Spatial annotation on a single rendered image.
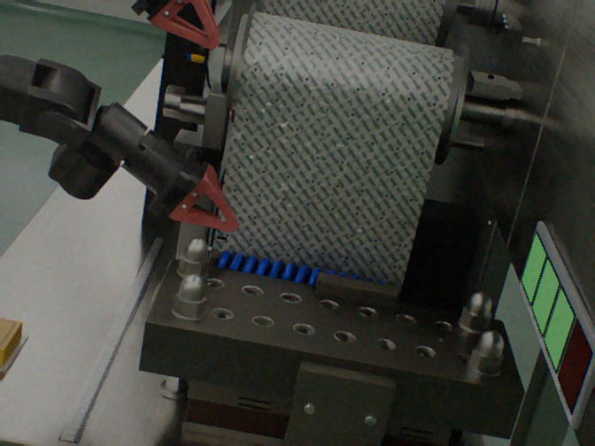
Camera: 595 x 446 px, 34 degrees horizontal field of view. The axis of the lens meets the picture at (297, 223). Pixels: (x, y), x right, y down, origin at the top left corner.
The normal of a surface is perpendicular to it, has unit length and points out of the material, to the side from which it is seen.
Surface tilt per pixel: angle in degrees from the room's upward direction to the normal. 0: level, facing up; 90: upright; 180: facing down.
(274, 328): 0
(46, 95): 25
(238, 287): 0
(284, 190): 90
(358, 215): 90
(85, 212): 0
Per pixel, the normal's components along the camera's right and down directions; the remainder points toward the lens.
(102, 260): 0.18, -0.91
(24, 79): 0.36, -0.65
